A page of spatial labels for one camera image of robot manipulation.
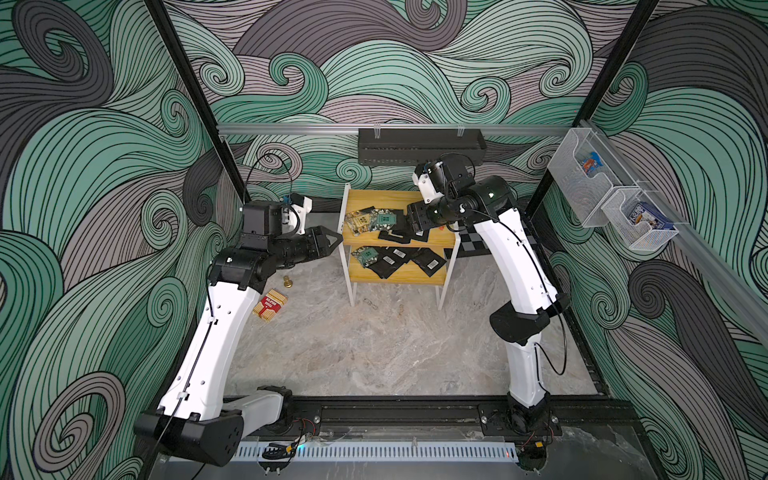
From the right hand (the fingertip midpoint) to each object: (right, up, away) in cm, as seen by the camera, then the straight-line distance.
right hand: (423, 216), depth 74 cm
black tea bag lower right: (+4, -13, +12) cm, 18 cm away
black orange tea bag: (-6, -4, -4) cm, 8 cm away
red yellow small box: (-46, -27, +19) cm, 56 cm away
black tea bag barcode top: (-1, -5, -3) cm, 6 cm away
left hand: (-21, -5, -7) cm, 23 cm away
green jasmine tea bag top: (-10, -1, -1) cm, 10 cm away
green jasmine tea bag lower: (-15, -11, +14) cm, 23 cm away
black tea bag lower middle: (-4, -11, +13) cm, 17 cm away
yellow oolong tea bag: (-16, -2, -1) cm, 17 cm away
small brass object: (-42, -21, +24) cm, 53 cm away
